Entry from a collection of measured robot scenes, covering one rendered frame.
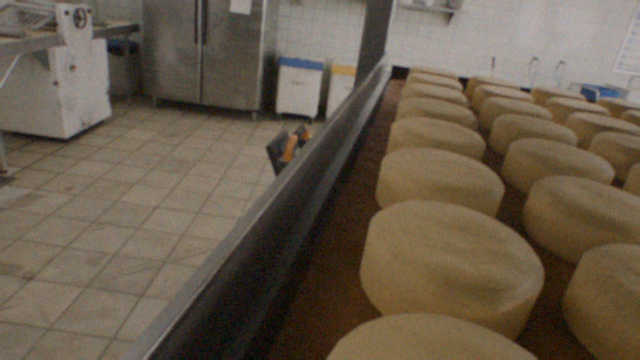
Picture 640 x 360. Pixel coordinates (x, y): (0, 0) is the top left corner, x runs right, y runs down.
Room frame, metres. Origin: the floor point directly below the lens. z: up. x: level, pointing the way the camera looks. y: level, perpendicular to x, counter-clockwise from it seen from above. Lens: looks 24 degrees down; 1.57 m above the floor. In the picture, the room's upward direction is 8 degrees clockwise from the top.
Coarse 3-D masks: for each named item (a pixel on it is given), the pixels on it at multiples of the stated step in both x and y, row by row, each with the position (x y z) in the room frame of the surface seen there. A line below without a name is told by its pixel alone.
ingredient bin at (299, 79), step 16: (288, 64) 5.00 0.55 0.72; (304, 64) 5.09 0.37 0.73; (320, 64) 5.19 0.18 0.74; (288, 80) 5.02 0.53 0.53; (304, 80) 5.02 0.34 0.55; (320, 80) 5.08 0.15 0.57; (288, 96) 5.02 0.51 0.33; (304, 96) 5.03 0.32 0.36; (288, 112) 5.05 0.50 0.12; (304, 112) 5.04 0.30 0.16
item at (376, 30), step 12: (372, 0) 0.50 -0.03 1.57; (384, 0) 0.49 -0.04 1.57; (372, 12) 0.50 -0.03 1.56; (384, 12) 0.49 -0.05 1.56; (372, 24) 0.50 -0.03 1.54; (384, 24) 0.49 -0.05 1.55; (372, 36) 0.50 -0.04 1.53; (384, 36) 0.49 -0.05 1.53; (360, 48) 0.50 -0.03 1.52; (372, 48) 0.50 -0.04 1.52; (384, 48) 0.49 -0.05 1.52; (360, 60) 0.50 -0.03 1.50; (372, 60) 0.49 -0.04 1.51; (360, 72) 0.50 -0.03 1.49
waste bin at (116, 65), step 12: (108, 48) 5.11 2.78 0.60; (120, 48) 5.16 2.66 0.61; (132, 48) 5.28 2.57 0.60; (108, 60) 5.13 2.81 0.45; (120, 60) 5.17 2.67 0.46; (132, 60) 5.30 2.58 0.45; (108, 72) 5.14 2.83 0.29; (120, 72) 5.18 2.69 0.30; (132, 72) 5.31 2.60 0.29; (120, 84) 5.18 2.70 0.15; (132, 84) 5.32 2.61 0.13
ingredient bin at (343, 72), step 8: (336, 64) 5.27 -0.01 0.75; (344, 64) 5.30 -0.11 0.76; (352, 64) 5.37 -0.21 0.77; (336, 72) 5.00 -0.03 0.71; (344, 72) 5.01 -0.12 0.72; (352, 72) 5.05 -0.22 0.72; (336, 80) 5.01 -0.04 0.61; (344, 80) 5.01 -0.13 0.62; (352, 80) 5.01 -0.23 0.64; (336, 88) 5.02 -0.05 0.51; (344, 88) 5.01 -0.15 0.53; (352, 88) 5.01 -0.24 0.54; (336, 96) 5.02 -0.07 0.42; (344, 96) 5.01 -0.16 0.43; (328, 104) 5.05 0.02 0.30; (336, 104) 5.02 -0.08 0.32; (328, 112) 5.04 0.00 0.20
